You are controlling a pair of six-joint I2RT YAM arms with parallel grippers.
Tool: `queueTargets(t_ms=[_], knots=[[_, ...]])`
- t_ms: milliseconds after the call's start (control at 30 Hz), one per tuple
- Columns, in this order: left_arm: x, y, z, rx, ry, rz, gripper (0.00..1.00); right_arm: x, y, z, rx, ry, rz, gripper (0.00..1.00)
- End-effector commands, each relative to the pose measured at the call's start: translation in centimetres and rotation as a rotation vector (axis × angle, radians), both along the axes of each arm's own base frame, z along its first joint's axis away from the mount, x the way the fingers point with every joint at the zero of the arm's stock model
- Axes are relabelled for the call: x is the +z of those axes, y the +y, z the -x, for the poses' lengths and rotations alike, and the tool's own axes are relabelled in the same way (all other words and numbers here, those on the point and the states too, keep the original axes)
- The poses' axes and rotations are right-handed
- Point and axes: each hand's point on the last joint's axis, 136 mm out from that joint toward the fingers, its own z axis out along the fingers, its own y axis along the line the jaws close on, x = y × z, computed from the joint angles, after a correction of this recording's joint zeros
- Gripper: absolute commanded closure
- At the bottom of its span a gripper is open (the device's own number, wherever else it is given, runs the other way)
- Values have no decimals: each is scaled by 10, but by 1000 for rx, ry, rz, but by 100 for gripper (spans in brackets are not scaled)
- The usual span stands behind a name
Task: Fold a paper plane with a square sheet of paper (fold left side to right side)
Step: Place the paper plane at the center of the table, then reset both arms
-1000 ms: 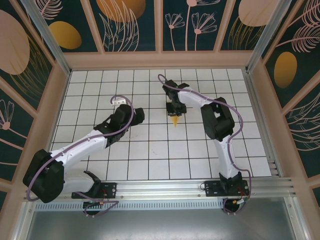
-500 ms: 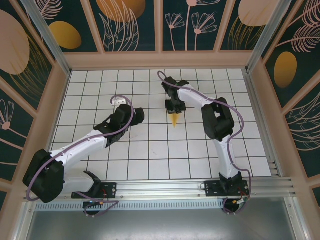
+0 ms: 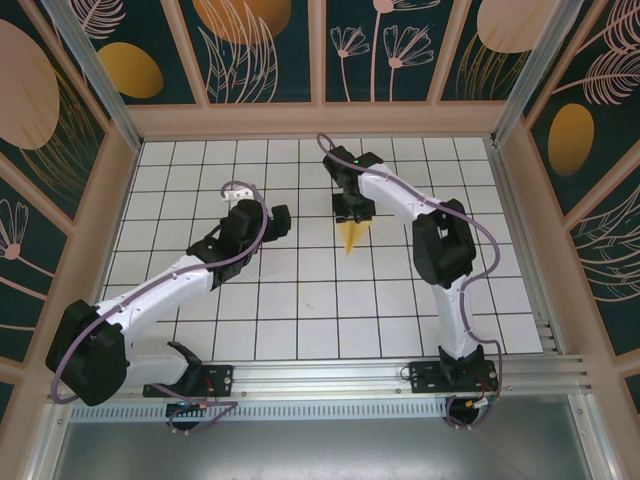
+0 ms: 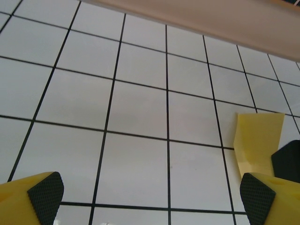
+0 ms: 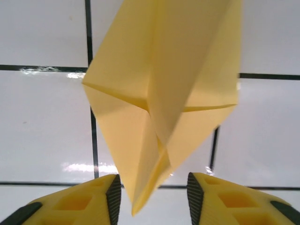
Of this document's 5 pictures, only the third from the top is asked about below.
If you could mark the white grid mat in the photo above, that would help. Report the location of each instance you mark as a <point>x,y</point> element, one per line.
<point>300,330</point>

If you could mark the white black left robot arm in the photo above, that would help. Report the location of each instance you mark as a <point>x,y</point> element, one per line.
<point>90,360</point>

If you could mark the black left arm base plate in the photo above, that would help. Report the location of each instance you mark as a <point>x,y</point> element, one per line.
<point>220,380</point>

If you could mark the aluminium mounting rail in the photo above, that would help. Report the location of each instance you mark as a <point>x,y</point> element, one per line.
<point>325,375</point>

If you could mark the yellow cloth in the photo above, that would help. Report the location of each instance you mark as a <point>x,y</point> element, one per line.
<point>351,237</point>

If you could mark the grey metal sheet panel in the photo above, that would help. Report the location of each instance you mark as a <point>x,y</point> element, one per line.
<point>325,450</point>

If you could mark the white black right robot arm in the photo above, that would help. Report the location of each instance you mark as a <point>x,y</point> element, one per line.
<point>445,250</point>

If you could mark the aluminium frame post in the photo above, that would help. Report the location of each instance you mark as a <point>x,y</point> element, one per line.
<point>539,65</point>
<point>91,65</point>

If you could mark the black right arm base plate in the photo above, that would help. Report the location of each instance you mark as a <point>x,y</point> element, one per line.
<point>425,377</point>

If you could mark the aluminium side rail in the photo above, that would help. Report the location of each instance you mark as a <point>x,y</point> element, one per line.
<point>526,250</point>

